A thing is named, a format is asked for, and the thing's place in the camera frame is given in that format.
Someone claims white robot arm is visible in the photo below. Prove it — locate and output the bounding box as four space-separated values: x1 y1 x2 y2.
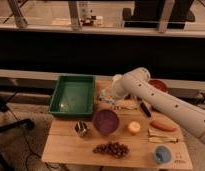
108 67 205 145

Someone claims red bowl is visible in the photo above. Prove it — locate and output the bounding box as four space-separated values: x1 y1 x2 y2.
149 80 168 92

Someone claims purple bowl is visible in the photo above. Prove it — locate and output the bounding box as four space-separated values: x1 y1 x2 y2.
92 109 119 135

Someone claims blue towel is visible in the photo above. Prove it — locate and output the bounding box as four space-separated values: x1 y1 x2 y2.
99 92 112 102

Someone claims bunch of dark grapes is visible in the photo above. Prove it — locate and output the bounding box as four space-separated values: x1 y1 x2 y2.
93 142 129 158

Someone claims yellow round fruit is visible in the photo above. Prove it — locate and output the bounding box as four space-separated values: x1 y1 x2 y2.
127 121 141 135

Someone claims silver fork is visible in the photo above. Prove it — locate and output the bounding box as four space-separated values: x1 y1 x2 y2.
112 105 138 110

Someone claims black handled knife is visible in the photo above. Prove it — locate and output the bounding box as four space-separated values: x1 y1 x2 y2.
139 100 151 117

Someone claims blue paper cup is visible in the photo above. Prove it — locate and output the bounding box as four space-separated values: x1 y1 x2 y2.
153 146 172 164

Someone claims green plastic tray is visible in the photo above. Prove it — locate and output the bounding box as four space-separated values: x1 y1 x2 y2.
49 76 95 118

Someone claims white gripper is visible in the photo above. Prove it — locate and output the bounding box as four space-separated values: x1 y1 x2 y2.
108 74 124 99

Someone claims orange carrot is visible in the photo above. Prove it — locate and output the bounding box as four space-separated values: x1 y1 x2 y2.
150 120 177 132

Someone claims small metallic cup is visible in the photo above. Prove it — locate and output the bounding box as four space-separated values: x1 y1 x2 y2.
75 121 88 137

